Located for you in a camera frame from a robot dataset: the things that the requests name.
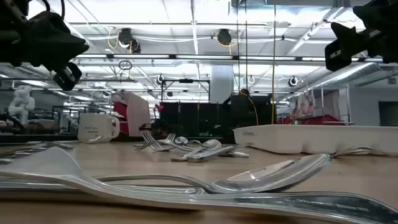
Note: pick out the dark wall monitor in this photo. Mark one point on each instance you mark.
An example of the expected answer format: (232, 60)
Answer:
(388, 113)

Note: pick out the person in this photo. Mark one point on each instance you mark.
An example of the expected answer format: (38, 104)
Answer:
(244, 92)

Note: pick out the white mug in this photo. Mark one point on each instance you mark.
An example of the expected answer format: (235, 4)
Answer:
(96, 127)

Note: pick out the black rig frame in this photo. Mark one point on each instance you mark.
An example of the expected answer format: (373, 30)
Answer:
(186, 81)

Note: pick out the white board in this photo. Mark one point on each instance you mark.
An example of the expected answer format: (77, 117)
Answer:
(138, 115)

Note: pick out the metal shelf rack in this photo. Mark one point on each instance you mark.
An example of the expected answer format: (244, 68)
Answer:
(322, 105)

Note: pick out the black partition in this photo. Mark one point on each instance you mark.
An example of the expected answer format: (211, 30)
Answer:
(242, 115)

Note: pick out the white cutlery tray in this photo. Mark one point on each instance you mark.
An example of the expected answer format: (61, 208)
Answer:
(311, 138)

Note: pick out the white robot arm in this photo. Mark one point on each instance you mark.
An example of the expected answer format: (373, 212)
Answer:
(21, 102)

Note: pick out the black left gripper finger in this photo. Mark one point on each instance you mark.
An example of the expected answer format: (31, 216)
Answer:
(65, 46)
(68, 76)

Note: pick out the wall posters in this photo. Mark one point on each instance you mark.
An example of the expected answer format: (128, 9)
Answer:
(306, 104)

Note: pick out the long ceiling light bar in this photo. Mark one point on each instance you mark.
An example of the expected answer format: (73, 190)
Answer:
(202, 57)

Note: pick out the black aluminium table frame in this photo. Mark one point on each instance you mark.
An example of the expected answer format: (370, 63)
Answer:
(46, 138)

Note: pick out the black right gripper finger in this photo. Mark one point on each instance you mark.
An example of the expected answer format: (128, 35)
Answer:
(339, 56)
(363, 42)

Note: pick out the red shelf rack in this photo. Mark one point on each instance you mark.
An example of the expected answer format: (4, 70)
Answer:
(323, 119)

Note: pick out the silver air duct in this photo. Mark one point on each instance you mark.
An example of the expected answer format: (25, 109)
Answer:
(357, 74)

